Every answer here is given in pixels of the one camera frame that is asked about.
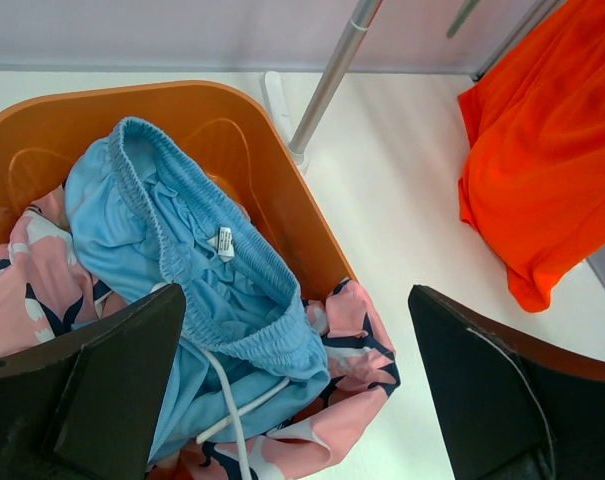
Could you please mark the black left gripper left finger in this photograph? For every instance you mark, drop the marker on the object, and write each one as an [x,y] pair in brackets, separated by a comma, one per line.
[85,405]

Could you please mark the light blue mesh shorts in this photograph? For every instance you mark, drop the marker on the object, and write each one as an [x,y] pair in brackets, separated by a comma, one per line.
[144,215]

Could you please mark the pink navy patterned shorts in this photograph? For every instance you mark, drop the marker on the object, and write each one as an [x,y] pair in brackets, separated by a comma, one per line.
[41,281]

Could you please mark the orange mesh shorts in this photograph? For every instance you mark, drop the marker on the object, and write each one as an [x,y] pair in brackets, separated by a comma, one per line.
[533,184]

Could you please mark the white metal clothes rack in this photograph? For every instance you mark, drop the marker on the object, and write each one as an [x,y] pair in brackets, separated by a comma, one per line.
[297,139]

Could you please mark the grey hanger of pink shorts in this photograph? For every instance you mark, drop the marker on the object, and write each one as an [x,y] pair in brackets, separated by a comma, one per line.
[465,10]

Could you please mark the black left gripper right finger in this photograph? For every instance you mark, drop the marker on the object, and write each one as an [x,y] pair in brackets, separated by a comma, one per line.
[509,405]

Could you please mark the orange plastic tub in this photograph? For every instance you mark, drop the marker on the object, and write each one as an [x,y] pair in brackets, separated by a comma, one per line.
[228,133]

